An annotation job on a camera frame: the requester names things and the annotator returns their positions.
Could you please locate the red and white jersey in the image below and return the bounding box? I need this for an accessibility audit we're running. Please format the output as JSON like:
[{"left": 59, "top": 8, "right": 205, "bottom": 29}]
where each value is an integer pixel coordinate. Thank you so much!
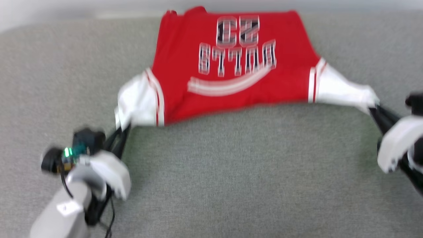
[{"left": 114, "top": 7, "right": 380, "bottom": 129}]

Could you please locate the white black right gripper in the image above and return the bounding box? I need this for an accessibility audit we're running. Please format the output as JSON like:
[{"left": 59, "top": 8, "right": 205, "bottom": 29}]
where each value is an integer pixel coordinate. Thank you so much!
[{"left": 368, "top": 104, "right": 423, "bottom": 175}]

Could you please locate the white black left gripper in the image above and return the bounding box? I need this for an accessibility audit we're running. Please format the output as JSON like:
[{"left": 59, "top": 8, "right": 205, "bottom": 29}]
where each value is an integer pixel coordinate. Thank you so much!
[{"left": 77, "top": 124, "right": 132, "bottom": 201}]

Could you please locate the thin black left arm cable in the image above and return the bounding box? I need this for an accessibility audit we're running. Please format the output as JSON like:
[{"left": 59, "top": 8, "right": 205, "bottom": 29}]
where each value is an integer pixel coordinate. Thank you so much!
[{"left": 84, "top": 193, "right": 116, "bottom": 238}]

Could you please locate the black cylindrical left gripper motor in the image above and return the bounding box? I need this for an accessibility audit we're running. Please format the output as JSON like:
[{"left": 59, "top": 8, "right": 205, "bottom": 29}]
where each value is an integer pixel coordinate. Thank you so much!
[{"left": 41, "top": 147, "right": 65, "bottom": 175}]

